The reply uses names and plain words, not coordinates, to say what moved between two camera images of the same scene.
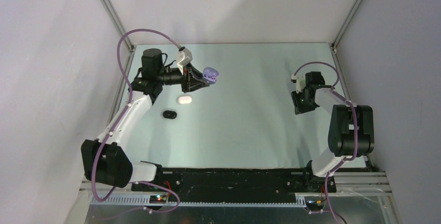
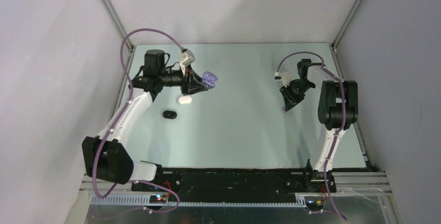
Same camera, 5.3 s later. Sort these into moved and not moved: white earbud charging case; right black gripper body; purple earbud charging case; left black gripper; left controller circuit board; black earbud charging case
Moved: right black gripper body; purple earbud charging case
Not moved: black earbud charging case; white earbud charging case; left black gripper; left controller circuit board
